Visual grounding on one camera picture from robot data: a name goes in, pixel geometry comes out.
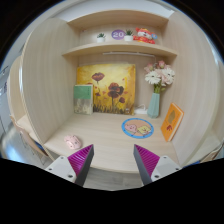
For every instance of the pink computer mouse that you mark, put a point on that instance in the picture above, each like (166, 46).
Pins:
(72, 141)

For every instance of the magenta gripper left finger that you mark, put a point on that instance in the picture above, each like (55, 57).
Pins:
(75, 167)

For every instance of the purple round number sign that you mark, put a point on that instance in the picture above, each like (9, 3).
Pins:
(118, 34)

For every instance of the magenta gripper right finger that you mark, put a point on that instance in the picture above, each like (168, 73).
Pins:
(151, 166)

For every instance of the teal ribbed vase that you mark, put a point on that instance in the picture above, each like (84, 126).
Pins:
(153, 109)

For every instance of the left small potted plant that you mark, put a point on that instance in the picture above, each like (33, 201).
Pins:
(101, 37)

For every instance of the right small potted plant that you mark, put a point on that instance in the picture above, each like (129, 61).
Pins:
(128, 35)

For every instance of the wooden desk hutch shelf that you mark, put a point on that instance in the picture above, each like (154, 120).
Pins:
(56, 48)

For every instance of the yellow poppy flower painting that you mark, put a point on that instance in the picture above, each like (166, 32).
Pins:
(113, 86)

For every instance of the orange leaf book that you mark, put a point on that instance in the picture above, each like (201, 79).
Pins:
(171, 122)

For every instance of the round cartoon mouse pad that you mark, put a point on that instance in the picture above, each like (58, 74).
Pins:
(137, 128)

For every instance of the white power adapter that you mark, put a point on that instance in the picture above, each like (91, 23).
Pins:
(141, 109)

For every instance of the green book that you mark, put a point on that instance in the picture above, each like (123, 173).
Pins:
(83, 99)

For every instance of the small potted plant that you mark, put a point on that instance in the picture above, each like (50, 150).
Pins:
(128, 35)
(101, 37)

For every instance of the wooden chair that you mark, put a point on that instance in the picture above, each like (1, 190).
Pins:
(26, 131)

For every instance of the pink white flower bouquet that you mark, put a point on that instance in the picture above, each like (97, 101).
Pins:
(160, 75)

